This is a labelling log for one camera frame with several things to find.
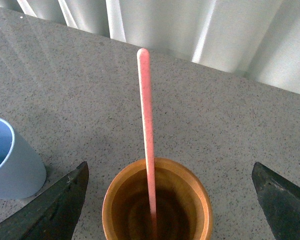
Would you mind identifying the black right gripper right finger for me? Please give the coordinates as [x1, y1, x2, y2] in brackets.
[251, 162, 300, 240]

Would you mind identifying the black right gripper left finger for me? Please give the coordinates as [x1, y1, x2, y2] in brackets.
[0, 161, 89, 240]

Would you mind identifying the white pleated curtain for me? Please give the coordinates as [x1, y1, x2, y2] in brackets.
[0, 0, 300, 94]

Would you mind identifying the round bamboo chopstick holder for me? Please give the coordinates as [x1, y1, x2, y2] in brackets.
[102, 158, 213, 240]

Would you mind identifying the pink chopstick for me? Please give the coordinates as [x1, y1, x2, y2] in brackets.
[137, 48, 157, 240]

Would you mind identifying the blue plastic cup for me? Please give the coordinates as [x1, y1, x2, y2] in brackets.
[0, 118, 47, 200]

